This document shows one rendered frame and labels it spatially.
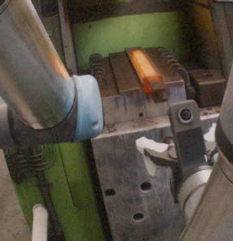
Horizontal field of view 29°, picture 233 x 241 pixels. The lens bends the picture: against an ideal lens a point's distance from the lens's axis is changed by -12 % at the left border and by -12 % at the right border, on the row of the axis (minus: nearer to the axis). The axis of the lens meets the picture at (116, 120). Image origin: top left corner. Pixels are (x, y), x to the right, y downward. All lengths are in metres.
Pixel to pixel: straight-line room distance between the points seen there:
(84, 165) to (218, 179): 1.01
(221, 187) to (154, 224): 0.89
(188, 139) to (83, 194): 0.74
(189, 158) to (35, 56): 0.36
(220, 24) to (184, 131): 0.65
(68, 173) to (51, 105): 0.90
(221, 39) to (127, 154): 0.43
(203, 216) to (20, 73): 0.20
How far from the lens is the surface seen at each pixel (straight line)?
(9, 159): 1.34
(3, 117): 0.57
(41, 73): 0.43
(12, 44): 0.36
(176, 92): 1.16
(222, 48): 1.32
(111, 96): 1.15
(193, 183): 0.65
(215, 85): 1.18
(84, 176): 1.38
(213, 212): 0.38
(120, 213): 1.21
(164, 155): 0.76
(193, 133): 0.71
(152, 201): 1.20
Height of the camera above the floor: 1.33
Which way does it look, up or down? 20 degrees down
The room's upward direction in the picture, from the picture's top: 9 degrees counter-clockwise
